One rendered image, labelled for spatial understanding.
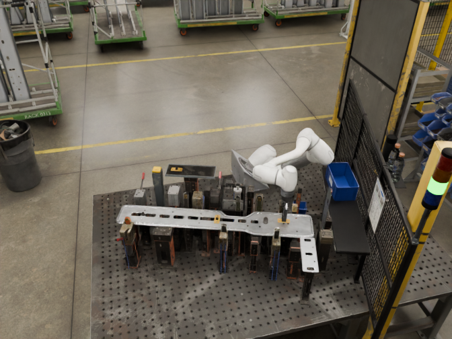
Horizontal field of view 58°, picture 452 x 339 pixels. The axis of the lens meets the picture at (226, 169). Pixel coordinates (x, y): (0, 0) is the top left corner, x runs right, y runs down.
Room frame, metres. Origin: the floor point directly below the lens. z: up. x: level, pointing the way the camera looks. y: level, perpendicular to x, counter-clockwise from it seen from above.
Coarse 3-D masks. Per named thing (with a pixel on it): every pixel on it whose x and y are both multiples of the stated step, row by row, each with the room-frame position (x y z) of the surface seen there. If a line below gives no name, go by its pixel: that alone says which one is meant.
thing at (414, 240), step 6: (444, 150) 1.36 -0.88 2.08; (450, 150) 1.36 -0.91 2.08; (444, 156) 1.34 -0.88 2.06; (450, 156) 1.33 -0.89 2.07; (426, 204) 1.34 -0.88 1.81; (438, 204) 1.33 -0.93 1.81; (426, 210) 1.35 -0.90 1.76; (432, 210) 1.32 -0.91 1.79; (426, 216) 1.35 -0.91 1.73; (420, 222) 1.35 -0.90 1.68; (420, 228) 1.35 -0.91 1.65; (414, 234) 1.36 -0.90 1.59; (420, 234) 1.36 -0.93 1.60; (414, 240) 1.35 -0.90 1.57
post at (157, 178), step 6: (156, 174) 2.41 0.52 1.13; (162, 174) 2.46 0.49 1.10; (156, 180) 2.41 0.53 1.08; (162, 180) 2.44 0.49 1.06; (156, 186) 2.42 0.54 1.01; (162, 186) 2.44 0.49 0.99; (156, 192) 2.42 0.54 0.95; (162, 192) 2.42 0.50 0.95; (156, 198) 2.42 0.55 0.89; (162, 198) 2.41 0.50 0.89; (162, 204) 2.41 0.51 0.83
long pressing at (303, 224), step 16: (128, 208) 2.18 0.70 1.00; (144, 208) 2.18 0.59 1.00; (160, 208) 2.18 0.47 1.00; (176, 208) 2.18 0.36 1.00; (144, 224) 2.02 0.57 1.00; (160, 224) 2.02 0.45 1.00; (176, 224) 2.02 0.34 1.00; (192, 224) 2.02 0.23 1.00; (208, 224) 2.02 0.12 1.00; (240, 224) 2.02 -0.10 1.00; (256, 224) 2.02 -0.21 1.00; (272, 224) 2.03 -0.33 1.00; (288, 224) 2.03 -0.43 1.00; (304, 224) 2.03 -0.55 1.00
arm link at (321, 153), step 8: (320, 144) 2.49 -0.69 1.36; (312, 152) 2.47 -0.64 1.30; (320, 152) 2.46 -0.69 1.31; (328, 152) 2.47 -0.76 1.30; (296, 160) 2.64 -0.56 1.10; (304, 160) 2.57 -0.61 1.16; (312, 160) 2.50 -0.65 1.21; (320, 160) 2.45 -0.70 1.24; (328, 160) 2.44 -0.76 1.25; (280, 168) 2.76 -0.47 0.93; (296, 168) 2.65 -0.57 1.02
